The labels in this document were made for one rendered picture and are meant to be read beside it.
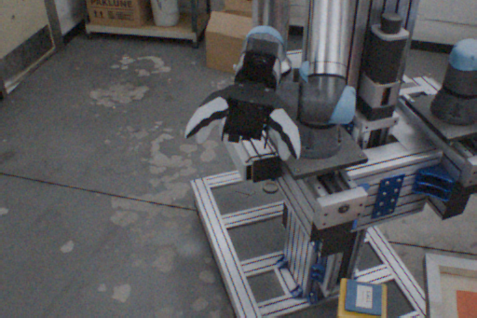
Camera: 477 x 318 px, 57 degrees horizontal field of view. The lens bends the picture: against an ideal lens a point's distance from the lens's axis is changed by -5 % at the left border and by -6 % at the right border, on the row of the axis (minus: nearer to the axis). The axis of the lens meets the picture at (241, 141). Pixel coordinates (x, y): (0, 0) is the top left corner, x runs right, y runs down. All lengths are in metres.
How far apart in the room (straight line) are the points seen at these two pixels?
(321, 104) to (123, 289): 1.87
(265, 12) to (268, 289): 1.46
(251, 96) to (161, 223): 2.16
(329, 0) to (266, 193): 1.83
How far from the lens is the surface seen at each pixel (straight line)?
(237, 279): 2.23
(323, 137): 1.22
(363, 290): 1.34
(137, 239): 2.74
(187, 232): 2.73
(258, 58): 0.66
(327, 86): 0.89
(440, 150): 1.54
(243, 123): 0.70
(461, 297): 1.44
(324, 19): 0.92
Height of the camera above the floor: 2.05
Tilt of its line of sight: 38 degrees down
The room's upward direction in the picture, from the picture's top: straight up
